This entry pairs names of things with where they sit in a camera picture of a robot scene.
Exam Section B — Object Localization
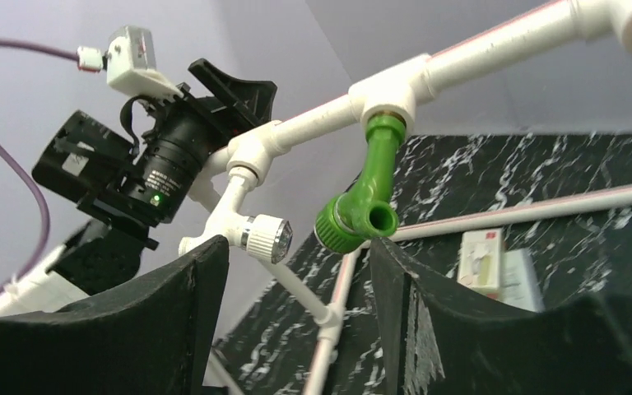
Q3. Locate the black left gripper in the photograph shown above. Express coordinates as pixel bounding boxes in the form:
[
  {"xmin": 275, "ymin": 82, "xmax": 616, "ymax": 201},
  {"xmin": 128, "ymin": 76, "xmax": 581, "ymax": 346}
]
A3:
[{"xmin": 119, "ymin": 58, "xmax": 277, "ymax": 225}]

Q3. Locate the white PVC pipe frame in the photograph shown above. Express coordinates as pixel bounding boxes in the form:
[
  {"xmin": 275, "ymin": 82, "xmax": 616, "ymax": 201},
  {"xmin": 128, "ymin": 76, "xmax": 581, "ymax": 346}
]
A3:
[{"xmin": 190, "ymin": 1, "xmax": 632, "ymax": 394}]

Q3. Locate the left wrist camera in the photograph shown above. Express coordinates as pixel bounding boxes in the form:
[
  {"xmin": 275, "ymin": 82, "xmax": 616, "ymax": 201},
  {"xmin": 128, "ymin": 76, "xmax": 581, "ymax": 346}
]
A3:
[{"xmin": 77, "ymin": 25, "xmax": 182, "ymax": 100}]

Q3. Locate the small cardboard box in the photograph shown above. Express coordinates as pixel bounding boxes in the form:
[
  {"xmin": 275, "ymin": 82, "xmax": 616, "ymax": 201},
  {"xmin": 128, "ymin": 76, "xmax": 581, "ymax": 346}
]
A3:
[{"xmin": 457, "ymin": 228, "xmax": 504, "ymax": 300}]

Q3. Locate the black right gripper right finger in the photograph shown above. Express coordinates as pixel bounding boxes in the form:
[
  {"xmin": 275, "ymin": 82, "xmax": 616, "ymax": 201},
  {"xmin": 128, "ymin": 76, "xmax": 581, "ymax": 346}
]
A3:
[{"xmin": 369, "ymin": 239, "xmax": 632, "ymax": 394}]

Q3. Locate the white water faucet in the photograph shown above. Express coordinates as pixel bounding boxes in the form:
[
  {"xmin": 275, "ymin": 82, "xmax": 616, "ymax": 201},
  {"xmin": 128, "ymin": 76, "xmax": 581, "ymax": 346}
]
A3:
[{"xmin": 179, "ymin": 166, "xmax": 293, "ymax": 264}]

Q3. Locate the green water faucet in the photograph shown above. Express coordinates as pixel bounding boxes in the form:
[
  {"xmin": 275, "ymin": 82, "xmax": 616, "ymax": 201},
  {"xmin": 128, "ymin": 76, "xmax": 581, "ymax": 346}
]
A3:
[{"xmin": 314, "ymin": 113, "xmax": 407, "ymax": 254}]

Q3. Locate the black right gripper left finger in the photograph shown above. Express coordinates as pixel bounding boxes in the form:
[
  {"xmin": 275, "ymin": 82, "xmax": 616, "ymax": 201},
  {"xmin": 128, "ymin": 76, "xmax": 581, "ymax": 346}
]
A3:
[{"xmin": 0, "ymin": 236, "xmax": 230, "ymax": 394}]

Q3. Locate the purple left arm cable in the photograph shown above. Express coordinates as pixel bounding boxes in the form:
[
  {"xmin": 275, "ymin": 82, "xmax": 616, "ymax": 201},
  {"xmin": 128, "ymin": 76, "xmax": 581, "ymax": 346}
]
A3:
[{"xmin": 0, "ymin": 38, "xmax": 82, "ymax": 314}]

